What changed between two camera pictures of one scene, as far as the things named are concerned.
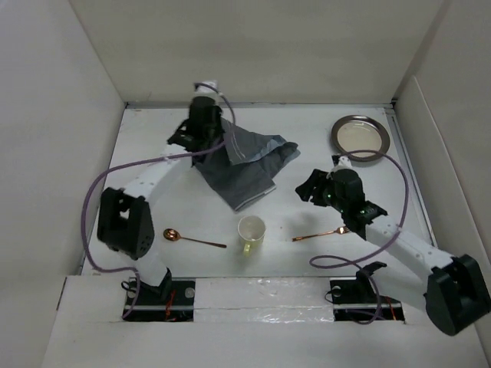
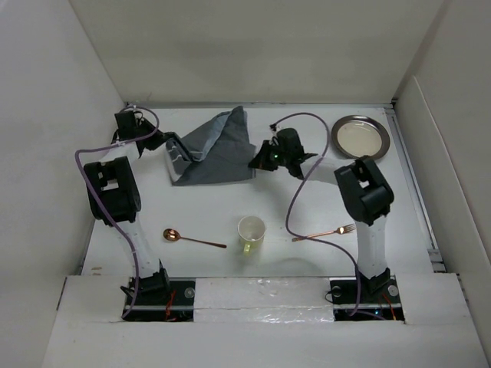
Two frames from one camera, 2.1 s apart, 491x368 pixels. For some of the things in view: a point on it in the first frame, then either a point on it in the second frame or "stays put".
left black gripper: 220,131 to 158,139
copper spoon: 173,234 stays put
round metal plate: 360,133 stays put
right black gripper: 317,179 to 261,160
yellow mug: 252,231 stays put
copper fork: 341,230 stays put
